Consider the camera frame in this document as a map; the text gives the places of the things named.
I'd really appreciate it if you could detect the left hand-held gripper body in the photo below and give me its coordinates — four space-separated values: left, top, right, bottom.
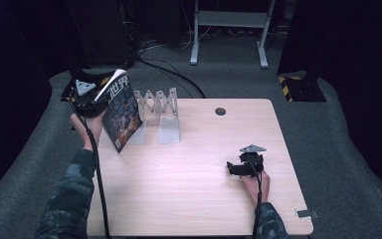
69 79 109 120

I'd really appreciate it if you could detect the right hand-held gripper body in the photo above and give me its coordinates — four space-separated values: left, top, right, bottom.
239 143 268 178

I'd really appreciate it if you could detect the dark illustrated magazine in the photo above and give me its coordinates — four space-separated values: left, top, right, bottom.
93 68 144 154

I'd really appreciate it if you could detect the grey metal expandable book rack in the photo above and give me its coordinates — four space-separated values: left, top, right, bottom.
133 87 181 145

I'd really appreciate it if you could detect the person's right hand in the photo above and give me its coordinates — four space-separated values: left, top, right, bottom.
240 170 272 207

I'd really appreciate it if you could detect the person's left hand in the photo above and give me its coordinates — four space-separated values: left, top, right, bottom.
70 110 107 152

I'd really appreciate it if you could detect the black equipment cabinet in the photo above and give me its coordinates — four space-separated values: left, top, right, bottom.
62 0 137 78

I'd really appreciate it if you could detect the dark curtain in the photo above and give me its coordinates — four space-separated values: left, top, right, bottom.
0 0 68 207
277 0 382 207

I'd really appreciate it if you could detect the right hand-held gripper cable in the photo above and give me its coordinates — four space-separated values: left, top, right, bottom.
250 154 264 239

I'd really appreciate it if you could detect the hand-held gripper cable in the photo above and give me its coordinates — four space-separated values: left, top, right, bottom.
68 88 111 239
250 154 264 239

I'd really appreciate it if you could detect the left hand-held gripper cable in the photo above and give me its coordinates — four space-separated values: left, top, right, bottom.
68 88 111 239

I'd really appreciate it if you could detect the thin black floor cable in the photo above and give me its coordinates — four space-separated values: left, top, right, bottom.
144 59 195 99

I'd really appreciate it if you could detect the grey metal table bracket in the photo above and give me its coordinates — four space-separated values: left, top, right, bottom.
293 208 320 220

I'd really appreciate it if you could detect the thick black floor cable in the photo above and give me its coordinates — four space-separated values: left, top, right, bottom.
134 55 208 100

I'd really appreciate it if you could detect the tangle of cables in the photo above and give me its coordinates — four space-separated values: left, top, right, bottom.
137 30 197 54

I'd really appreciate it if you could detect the white metal desk frame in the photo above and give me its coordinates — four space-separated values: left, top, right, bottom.
189 0 277 70

